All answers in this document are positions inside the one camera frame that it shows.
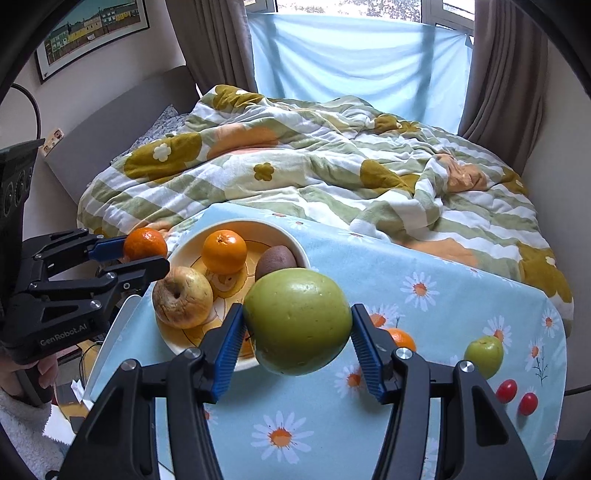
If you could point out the window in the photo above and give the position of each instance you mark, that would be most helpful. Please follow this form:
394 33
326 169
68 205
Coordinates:
351 7

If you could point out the cream bowl with duck print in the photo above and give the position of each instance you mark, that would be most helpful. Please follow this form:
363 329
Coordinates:
277 233

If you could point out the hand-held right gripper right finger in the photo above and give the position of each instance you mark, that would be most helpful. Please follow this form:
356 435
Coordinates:
367 355

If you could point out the brown kiwi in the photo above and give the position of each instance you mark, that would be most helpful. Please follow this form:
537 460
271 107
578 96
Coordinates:
275 262

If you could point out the framed wall poster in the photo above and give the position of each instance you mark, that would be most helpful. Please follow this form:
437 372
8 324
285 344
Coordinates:
92 32

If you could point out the wrinkled yellow apple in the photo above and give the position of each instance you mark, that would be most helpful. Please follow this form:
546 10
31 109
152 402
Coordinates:
182 297

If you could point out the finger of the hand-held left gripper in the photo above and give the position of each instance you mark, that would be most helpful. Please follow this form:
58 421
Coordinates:
108 248
138 272

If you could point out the green floral blanket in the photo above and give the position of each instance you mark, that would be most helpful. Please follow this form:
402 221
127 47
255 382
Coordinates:
323 166

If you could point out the small mandarin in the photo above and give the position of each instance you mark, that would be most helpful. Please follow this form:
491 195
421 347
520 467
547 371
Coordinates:
401 339

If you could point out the person's left forearm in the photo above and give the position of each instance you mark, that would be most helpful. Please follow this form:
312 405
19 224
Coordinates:
23 438

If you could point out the light blue window cloth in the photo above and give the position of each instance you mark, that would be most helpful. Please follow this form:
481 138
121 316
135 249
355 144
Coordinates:
360 64

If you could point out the green apple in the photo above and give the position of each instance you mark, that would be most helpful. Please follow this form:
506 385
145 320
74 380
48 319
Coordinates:
298 321
483 356

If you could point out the person's left hand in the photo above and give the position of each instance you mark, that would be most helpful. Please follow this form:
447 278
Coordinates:
48 374

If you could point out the blue daisy tablecloth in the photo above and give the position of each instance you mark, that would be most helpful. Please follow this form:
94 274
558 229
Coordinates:
438 286

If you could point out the grey headboard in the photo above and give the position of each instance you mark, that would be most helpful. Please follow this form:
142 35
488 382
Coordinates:
115 120

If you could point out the large orange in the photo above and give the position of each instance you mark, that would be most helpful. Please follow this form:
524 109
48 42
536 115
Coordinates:
225 251
145 244

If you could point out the grey patterned bedsheet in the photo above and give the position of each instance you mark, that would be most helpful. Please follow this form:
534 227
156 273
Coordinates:
157 129

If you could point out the brown curtain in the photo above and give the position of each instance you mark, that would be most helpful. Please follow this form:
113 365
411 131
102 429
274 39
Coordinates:
503 78
217 41

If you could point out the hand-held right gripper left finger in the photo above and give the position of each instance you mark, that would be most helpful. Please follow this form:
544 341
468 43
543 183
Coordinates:
228 355

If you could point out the red cherry tomato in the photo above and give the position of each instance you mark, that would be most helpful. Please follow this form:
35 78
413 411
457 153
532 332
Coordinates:
528 404
506 391

